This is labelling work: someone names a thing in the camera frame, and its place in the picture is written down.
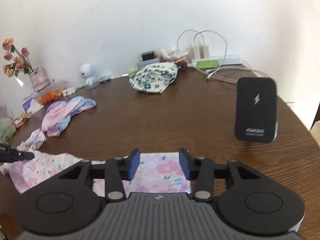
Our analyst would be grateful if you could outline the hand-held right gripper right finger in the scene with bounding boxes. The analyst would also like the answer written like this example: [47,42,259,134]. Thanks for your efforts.
[179,148,260,202]

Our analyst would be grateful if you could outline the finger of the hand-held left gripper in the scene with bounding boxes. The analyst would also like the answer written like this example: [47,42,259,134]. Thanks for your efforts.
[0,144,35,163]

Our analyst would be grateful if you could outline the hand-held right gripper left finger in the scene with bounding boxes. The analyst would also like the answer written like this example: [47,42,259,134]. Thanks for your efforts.
[59,148,140,202]

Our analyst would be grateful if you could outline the pink floral garment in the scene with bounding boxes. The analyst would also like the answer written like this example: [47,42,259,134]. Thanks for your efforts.
[0,129,192,197]

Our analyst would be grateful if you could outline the green plastic bag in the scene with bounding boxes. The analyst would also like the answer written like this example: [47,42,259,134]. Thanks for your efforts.
[0,116,16,143]

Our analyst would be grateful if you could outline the red checkered packet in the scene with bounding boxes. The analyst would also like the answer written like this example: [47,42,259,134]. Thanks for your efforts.
[15,111,33,128]

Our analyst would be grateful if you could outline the purple tissue pack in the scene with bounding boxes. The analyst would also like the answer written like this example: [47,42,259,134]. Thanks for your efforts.
[22,94,44,113]

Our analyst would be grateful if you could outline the pastel pink purple garment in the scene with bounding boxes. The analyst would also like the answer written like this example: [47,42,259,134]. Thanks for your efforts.
[41,96,97,137]

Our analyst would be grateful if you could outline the clear container with orange food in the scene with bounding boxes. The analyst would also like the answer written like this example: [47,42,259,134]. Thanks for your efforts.
[39,80,68,105]

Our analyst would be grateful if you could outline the lilac lace vase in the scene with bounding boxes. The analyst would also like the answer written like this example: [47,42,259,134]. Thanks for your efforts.
[30,67,50,92]

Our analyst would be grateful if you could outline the cream green floral garment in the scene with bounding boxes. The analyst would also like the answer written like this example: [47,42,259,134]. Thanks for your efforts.
[129,62,178,94]

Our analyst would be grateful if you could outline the pink artificial flowers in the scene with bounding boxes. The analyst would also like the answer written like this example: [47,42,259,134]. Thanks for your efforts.
[2,38,34,78]

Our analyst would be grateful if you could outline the green case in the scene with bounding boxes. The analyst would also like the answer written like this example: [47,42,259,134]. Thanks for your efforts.
[192,59,218,70]

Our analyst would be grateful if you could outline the lavender tin box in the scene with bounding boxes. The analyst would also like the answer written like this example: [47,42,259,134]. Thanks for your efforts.
[137,57,162,69]

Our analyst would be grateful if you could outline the crumpled white tissue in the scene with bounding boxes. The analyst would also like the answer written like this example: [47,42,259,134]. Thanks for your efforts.
[161,45,188,59]

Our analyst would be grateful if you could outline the white power strip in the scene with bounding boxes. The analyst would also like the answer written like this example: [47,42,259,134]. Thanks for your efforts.
[212,53,242,65]

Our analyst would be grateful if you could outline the black wireless charger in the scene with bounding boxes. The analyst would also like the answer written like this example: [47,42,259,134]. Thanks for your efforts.
[234,77,279,144]

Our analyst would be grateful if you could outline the white cable bundle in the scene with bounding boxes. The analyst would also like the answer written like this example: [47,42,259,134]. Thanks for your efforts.
[206,61,272,83]

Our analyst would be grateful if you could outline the white robot-shaped camera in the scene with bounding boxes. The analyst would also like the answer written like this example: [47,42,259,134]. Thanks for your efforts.
[80,62,97,85]

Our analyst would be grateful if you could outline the looped white cable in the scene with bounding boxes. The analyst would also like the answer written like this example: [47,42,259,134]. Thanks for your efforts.
[177,29,228,67]

